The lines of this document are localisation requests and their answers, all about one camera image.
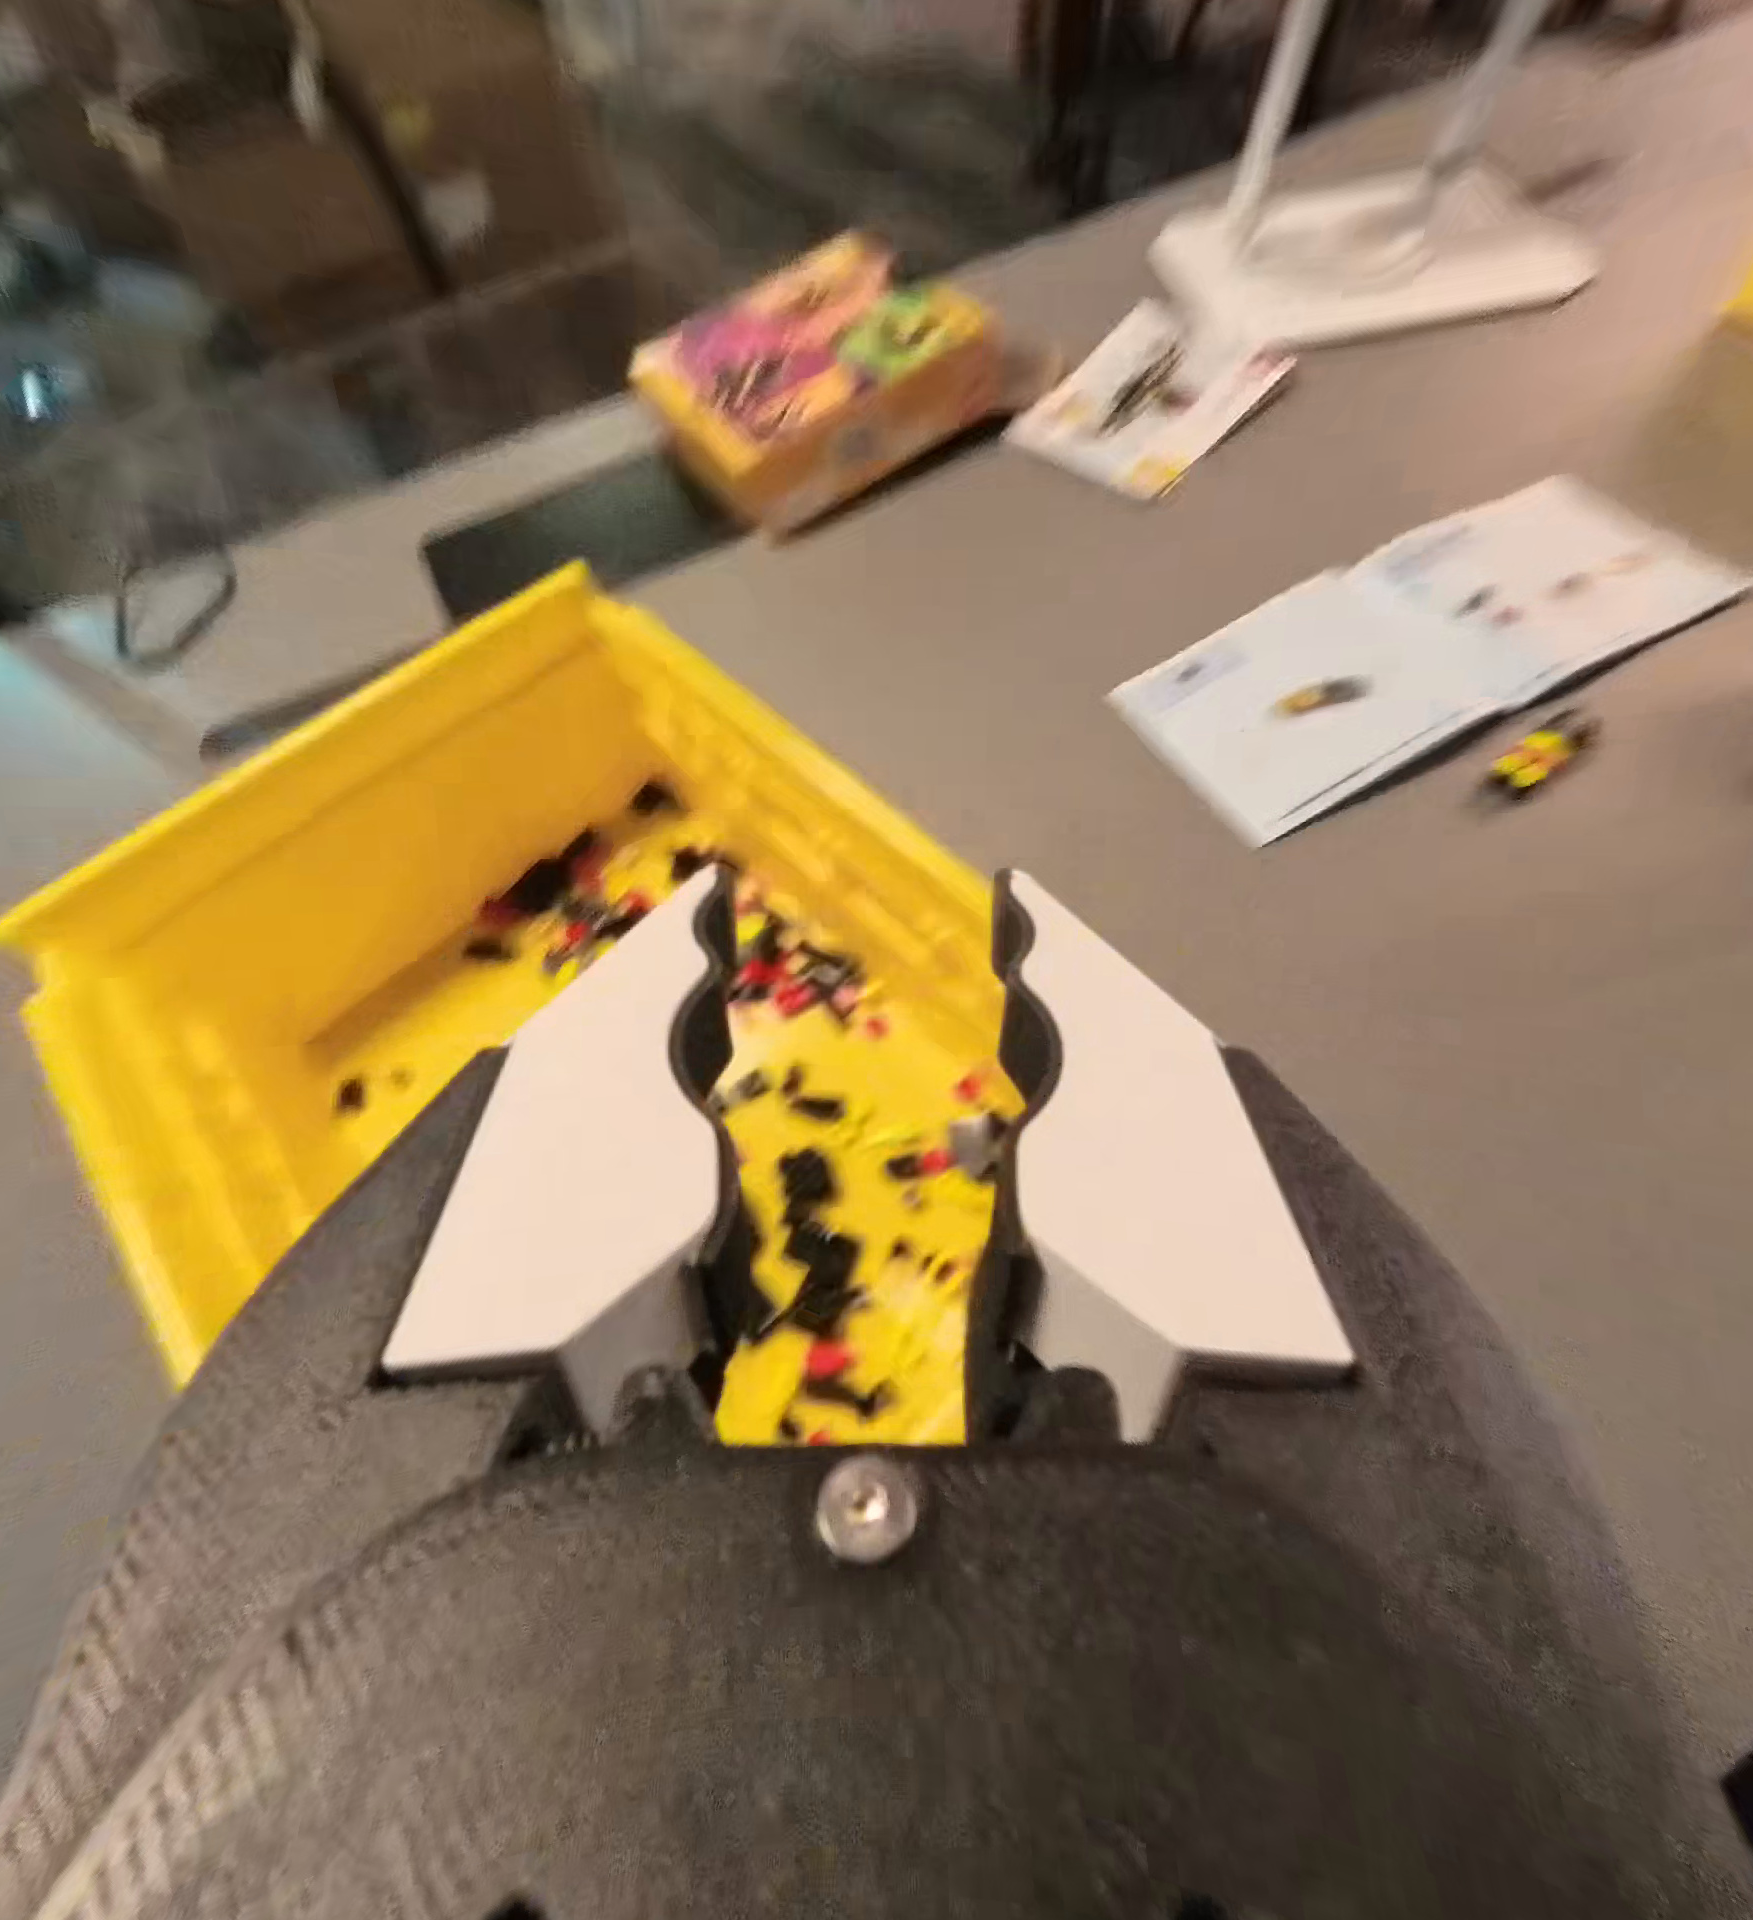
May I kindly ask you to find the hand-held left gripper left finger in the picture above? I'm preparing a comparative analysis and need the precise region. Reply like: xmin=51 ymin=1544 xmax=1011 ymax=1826
xmin=381 ymin=866 xmax=739 ymax=1436

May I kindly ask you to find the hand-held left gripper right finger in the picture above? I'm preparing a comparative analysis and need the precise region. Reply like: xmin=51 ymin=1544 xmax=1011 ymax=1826
xmin=986 ymin=867 xmax=1361 ymax=1445

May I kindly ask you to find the pile of lego pieces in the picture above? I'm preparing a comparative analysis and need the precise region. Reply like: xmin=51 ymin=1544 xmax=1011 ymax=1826
xmin=328 ymin=770 xmax=1031 ymax=1449

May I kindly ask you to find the black yellow red lego car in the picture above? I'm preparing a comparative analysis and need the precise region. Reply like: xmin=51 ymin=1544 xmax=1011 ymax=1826
xmin=1477 ymin=712 xmax=1605 ymax=805

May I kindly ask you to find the colourful lego box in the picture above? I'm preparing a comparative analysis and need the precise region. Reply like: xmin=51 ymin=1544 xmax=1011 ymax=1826
xmin=629 ymin=233 xmax=1006 ymax=536

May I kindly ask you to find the open instruction booklet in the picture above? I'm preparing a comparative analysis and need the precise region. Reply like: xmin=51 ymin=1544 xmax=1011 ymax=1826
xmin=1107 ymin=479 xmax=1753 ymax=849

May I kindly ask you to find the closed instruction booklet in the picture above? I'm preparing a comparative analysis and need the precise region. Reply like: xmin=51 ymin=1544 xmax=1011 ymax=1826
xmin=1003 ymin=298 xmax=1297 ymax=504

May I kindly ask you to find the white stand base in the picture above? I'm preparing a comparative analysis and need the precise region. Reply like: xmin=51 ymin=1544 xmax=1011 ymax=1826
xmin=1146 ymin=0 xmax=1603 ymax=352

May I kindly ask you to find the brown cardboard box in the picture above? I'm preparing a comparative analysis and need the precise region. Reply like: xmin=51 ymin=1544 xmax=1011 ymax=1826
xmin=143 ymin=0 xmax=623 ymax=352

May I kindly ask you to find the black cable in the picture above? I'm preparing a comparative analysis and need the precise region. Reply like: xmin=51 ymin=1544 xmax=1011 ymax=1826
xmin=113 ymin=502 xmax=240 ymax=671

